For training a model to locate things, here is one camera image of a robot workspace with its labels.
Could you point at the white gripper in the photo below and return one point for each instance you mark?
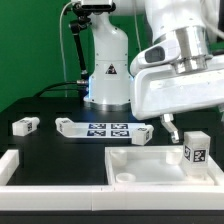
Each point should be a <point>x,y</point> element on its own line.
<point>160,91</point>

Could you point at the white U-shaped fence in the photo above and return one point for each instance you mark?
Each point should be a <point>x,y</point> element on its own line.
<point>98,198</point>

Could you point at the white tag base sheet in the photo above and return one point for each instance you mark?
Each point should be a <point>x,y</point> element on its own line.
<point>102,130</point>

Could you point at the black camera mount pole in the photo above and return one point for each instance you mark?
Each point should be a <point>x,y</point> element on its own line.
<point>83,11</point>

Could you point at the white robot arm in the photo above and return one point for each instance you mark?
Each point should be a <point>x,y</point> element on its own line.
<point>178,73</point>

